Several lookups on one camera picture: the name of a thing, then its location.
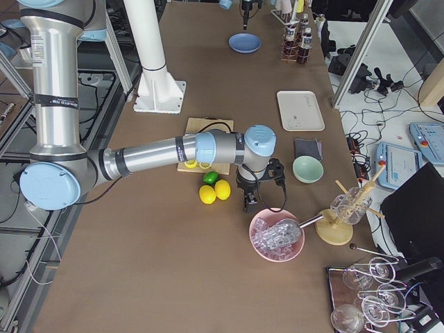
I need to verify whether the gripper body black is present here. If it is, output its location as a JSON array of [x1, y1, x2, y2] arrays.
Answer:
[[240, 0, 261, 17], [236, 169, 257, 203]]

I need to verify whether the blue plate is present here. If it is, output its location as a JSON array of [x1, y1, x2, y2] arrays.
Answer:
[[228, 33, 262, 54]]

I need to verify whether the pink bowl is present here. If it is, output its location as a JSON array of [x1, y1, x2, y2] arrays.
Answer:
[[249, 209, 305, 262]]

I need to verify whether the yellow lemon upper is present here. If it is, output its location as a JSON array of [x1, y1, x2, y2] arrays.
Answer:
[[214, 179, 231, 200]]

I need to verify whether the yellow lemon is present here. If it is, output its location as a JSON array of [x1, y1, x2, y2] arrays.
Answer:
[[198, 185, 216, 205], [214, 179, 231, 200]]

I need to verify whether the green lime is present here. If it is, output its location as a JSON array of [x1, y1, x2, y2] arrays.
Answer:
[[203, 171, 219, 185]]

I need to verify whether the metal ice scoop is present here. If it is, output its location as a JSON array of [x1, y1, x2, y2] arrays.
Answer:
[[262, 214, 323, 250]]

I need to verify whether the yellow lemon lower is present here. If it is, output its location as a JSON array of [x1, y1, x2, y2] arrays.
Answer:
[[198, 185, 216, 205]]

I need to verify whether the lemon slice lower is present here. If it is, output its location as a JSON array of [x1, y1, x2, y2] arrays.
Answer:
[[198, 162, 212, 170]]

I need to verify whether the lemon slice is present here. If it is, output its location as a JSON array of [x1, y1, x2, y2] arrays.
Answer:
[[198, 162, 212, 170], [184, 160, 198, 169]]

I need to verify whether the bottle lower left rack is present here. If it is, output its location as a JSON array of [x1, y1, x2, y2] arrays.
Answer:
[[283, 20, 298, 56]]

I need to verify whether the bottle top in rack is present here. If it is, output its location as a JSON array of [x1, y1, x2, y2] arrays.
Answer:
[[298, 13, 309, 34]]

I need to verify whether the green bowl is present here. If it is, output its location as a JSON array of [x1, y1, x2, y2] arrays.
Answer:
[[292, 155, 324, 184]]

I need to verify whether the lemon slice upper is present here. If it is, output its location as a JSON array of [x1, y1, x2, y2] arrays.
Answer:
[[184, 160, 198, 169]]

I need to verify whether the grey folded cloth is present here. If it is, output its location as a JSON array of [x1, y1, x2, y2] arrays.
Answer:
[[293, 138, 323, 161]]

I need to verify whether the bottle lower right rack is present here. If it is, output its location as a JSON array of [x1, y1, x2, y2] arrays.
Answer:
[[297, 28, 312, 65]]

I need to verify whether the wooden cutting board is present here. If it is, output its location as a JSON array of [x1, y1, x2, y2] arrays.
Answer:
[[177, 118, 234, 176]]

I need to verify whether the wooden cup stand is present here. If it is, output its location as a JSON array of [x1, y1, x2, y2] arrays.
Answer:
[[315, 165, 385, 246]]

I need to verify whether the cream rabbit tray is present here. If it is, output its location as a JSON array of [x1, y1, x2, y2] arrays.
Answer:
[[277, 90, 325, 132]]

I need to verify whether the glass mug on stand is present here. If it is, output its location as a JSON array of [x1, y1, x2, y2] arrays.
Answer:
[[330, 187, 373, 225]]

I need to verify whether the wine glass tray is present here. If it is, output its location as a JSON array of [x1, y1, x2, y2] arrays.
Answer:
[[327, 257, 416, 332]]

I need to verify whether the blue teach pendant near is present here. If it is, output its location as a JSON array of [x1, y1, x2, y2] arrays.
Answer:
[[375, 142, 423, 189]]

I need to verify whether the blue teach pendant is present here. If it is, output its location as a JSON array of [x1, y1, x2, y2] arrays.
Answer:
[[375, 142, 423, 189], [409, 122, 444, 165]]

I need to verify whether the blue teach pendant far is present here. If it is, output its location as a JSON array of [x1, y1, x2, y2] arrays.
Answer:
[[409, 122, 444, 165]]

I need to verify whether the copper wire bottle rack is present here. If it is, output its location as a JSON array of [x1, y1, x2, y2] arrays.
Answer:
[[280, 22, 302, 62]]

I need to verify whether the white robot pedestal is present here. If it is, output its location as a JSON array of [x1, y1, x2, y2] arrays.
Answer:
[[124, 0, 186, 114]]

